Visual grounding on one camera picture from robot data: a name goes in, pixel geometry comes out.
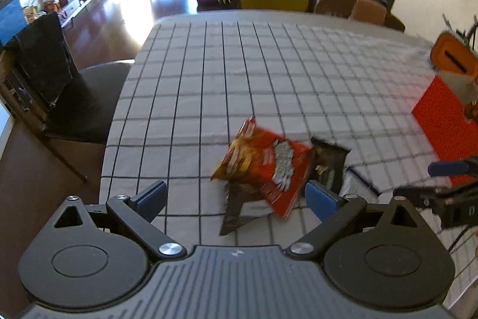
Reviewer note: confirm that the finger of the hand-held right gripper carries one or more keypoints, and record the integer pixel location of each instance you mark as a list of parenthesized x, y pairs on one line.
[(414, 194), (448, 168)]

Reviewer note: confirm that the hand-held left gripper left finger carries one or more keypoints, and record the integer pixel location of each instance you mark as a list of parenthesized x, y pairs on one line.
[(151, 198)]

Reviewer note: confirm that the wooden chair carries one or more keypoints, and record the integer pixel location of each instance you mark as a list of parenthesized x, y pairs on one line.
[(332, 7)]

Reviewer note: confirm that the black chair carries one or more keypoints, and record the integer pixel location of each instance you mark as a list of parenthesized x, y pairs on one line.
[(74, 106)]

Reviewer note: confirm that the pink towel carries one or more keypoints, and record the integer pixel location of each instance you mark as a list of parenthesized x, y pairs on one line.
[(369, 10)]

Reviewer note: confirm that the dark brown snack packet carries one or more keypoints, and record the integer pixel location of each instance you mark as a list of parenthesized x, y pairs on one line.
[(235, 214)]

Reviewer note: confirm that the red snack bag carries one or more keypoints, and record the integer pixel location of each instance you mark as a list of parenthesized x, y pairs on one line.
[(269, 162)]

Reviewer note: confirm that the low media cabinet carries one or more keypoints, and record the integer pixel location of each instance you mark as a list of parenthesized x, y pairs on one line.
[(74, 1)]

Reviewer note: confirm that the black snack packet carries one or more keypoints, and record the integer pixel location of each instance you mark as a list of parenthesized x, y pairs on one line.
[(330, 162)]

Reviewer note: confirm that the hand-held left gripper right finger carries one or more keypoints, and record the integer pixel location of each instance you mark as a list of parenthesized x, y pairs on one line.
[(320, 200)]

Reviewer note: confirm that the checked tablecloth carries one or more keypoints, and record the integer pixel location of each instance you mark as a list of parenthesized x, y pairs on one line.
[(224, 80)]

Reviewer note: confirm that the red box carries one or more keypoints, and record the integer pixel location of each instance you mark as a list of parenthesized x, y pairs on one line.
[(440, 121)]

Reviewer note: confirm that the television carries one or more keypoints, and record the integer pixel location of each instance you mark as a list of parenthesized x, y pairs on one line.
[(9, 20)]

